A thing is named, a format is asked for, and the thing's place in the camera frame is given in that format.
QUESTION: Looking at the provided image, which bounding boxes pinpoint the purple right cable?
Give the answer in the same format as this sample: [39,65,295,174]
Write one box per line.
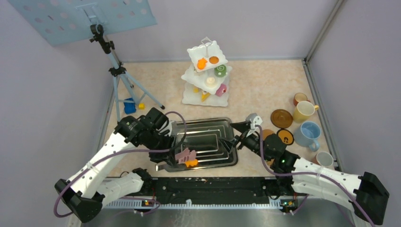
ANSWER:
[255,124,376,227]

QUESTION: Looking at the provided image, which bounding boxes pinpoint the green roll cake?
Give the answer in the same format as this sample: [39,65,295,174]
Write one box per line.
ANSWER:
[214,64,227,78]

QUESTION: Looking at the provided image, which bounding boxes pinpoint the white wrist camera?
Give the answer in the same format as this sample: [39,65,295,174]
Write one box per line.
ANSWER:
[245,113,263,137]
[160,120,174,136]

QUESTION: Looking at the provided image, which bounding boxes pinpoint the white cable duct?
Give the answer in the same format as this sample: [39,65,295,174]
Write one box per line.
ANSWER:
[105,199,283,211]

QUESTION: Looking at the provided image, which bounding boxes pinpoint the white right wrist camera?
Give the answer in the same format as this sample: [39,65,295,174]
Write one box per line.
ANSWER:
[245,113,263,137]

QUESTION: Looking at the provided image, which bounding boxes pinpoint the light blue music stand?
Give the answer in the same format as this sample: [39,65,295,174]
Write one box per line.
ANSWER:
[9,0,165,120]

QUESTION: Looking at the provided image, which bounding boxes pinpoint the blue toy block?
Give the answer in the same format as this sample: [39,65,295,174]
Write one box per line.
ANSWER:
[123,97,137,114]

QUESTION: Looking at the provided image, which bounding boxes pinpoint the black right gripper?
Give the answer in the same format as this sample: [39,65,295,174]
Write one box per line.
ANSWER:
[217,121,272,162]

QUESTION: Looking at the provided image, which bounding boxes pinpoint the brown coaster back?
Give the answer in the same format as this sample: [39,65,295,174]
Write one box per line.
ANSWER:
[270,109,293,129]

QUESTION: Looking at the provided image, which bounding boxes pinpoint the pink cake slice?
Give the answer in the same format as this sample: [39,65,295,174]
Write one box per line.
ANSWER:
[215,83,227,97]

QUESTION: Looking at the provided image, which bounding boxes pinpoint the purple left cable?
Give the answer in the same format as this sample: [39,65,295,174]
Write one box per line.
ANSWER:
[53,111,188,218]

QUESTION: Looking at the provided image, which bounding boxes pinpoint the orange round cookie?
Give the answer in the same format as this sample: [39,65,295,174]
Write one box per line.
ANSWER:
[209,56,219,64]

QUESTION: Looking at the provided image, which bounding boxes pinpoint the stainless steel tray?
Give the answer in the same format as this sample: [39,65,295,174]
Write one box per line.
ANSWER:
[175,117,238,171]

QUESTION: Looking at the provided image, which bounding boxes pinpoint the brown mug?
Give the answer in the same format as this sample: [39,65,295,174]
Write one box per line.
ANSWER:
[293,93,310,106]

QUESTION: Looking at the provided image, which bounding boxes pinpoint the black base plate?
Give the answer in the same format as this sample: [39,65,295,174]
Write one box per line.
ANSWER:
[130,177,294,205]

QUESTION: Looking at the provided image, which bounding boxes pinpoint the dark printed coaster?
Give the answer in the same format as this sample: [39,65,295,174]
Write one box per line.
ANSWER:
[277,129,294,145]

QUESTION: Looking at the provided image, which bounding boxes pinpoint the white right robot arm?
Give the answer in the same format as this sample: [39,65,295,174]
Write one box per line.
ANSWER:
[230,121,390,227]

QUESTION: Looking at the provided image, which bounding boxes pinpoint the white three-tier dessert stand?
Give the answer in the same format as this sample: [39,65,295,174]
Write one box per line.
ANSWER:
[181,37,232,107]

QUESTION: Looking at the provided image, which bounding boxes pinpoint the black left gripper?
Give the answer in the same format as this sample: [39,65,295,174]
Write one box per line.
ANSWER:
[141,130,177,167]

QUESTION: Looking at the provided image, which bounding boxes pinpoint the purple cable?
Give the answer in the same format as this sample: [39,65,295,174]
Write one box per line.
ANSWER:
[53,111,188,218]
[255,124,376,227]

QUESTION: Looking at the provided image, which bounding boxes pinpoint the white round bun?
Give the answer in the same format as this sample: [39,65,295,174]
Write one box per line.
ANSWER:
[205,77,217,87]

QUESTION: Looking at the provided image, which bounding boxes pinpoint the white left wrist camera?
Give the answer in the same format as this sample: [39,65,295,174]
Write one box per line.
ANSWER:
[160,120,174,136]

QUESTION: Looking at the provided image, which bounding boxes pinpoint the brown coaster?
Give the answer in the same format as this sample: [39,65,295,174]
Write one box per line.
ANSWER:
[262,129,276,140]
[270,109,293,129]

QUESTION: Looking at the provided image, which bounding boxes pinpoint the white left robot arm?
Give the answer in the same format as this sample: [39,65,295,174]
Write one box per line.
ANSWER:
[53,108,174,223]

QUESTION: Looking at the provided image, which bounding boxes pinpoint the blue mug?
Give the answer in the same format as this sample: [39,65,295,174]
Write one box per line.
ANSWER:
[293,121,322,152]

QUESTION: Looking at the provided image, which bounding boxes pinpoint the yellow mug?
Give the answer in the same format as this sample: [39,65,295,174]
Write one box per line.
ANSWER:
[292,101,320,123]

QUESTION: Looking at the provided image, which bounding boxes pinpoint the yellow cake slice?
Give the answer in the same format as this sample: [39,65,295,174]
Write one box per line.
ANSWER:
[201,91,210,102]

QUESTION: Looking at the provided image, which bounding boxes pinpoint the metal tongs with pink tips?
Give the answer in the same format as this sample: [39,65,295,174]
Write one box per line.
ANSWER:
[155,148,197,172]

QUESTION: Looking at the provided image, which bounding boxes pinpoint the orange fish cake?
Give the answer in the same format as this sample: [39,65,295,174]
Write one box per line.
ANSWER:
[197,58,208,70]
[184,159,199,168]

